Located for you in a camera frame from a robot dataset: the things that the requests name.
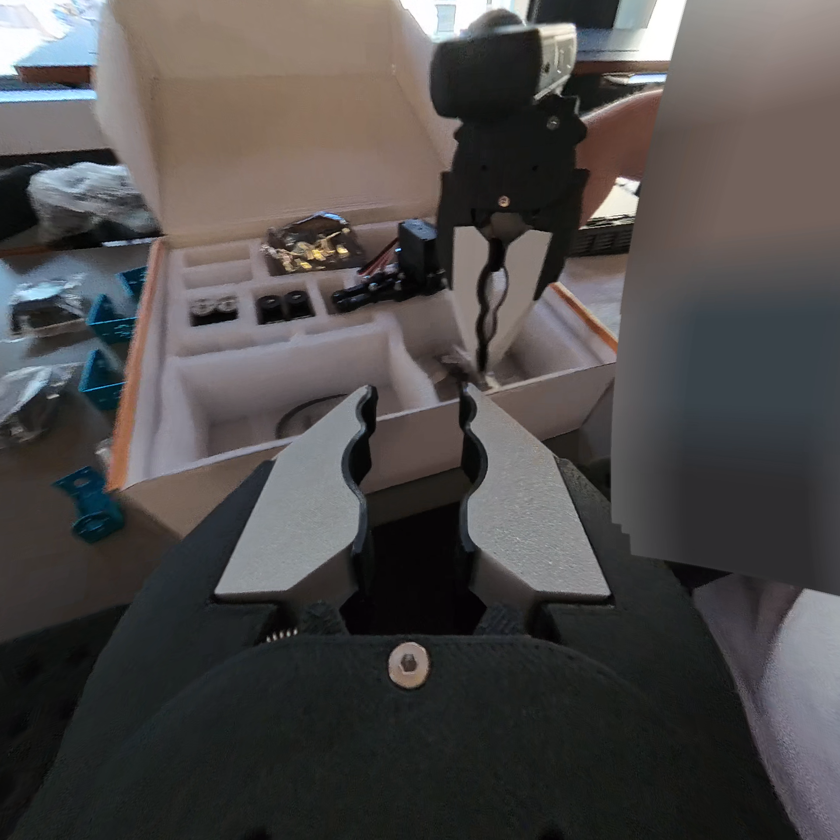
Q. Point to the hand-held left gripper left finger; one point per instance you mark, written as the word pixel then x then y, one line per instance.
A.
pixel 295 518

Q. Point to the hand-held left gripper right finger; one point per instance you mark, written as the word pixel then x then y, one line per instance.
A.
pixel 531 518

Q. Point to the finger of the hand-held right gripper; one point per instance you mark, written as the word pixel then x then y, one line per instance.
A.
pixel 518 295
pixel 471 295

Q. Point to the small clear parts bag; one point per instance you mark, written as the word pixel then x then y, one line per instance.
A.
pixel 463 367

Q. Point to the white cardboard box orange edge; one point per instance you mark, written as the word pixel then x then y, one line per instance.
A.
pixel 262 131

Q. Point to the person's right forearm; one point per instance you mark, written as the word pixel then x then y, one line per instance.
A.
pixel 617 141

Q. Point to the black servo claw assembly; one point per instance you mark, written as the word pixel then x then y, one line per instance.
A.
pixel 400 272

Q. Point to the long black battery case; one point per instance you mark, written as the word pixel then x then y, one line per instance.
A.
pixel 604 226

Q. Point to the white foam insert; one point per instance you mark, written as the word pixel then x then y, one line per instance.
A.
pixel 275 367

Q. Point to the shiny bag of screws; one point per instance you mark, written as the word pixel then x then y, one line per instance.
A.
pixel 312 250

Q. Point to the pair of black round parts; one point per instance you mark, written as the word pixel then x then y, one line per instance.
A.
pixel 283 306

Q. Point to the pair of silver bearings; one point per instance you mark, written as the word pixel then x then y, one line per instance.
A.
pixel 213 308

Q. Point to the clear bag with dark parts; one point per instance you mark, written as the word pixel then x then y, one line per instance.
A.
pixel 33 403

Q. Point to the person's white clothing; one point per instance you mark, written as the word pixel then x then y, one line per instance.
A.
pixel 774 709

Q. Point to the clear bag with black part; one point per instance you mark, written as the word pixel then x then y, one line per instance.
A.
pixel 46 308

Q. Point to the large clear plastic parts bag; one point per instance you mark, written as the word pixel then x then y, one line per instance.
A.
pixel 85 197

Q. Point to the blue metal bracket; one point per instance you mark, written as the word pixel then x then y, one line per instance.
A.
pixel 134 282
pixel 102 380
pixel 111 318
pixel 88 502

